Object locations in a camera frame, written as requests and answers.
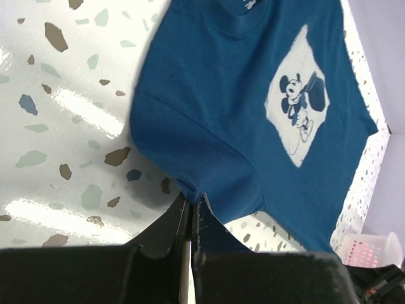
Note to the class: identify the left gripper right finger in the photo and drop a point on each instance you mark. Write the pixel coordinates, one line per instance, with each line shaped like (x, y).
(226, 271)

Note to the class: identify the white plastic basket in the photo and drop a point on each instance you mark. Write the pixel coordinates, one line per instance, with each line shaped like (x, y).
(370, 251)

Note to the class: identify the blue mickey t-shirt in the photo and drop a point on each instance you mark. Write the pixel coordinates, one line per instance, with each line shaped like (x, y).
(256, 105)

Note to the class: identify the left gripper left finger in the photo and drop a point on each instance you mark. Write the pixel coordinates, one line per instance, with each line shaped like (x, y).
(153, 267)

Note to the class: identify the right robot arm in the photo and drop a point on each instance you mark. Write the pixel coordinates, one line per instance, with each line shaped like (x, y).
(381, 285)

